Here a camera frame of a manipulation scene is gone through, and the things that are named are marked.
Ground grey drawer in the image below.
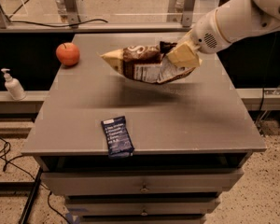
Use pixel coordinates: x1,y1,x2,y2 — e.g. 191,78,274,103
41,169,244,196
65,196,220,216

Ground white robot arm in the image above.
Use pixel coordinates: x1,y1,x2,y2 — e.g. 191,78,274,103
165,0,280,68

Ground grey drawer cabinet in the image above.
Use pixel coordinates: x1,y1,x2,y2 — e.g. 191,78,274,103
23,33,265,224

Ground top grey drawer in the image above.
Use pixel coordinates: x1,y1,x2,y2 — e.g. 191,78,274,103
41,169,244,196

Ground left metal bracket post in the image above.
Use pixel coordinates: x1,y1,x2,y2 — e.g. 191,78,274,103
55,0,80,28

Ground brown chip bag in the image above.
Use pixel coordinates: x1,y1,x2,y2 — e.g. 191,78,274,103
101,41,195,85

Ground metal bracket post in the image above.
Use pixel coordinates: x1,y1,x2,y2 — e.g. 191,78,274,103
55,0,80,28
167,0,195,27

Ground white pump bottle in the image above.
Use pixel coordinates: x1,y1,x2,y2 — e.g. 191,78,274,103
1,68,26,100

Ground black cable on ledge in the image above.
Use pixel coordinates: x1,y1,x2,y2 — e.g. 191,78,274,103
9,18,109,29

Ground black floor rail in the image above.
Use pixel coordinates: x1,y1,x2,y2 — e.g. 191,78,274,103
18,168,42,224

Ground black floor cables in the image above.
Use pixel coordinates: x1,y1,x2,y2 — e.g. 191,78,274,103
0,128,73,224

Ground red apple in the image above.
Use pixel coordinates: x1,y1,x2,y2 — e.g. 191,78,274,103
56,42,80,66

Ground middle grey drawer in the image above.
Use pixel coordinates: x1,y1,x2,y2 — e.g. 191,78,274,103
65,196,220,216

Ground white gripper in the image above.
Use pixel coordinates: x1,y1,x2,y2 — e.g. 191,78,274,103
166,9,231,68

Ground right metal bracket post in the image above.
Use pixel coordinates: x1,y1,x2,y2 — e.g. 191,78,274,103
167,0,195,27

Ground blue rxbar blueberry bar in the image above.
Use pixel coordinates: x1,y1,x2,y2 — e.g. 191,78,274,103
101,116,134,159

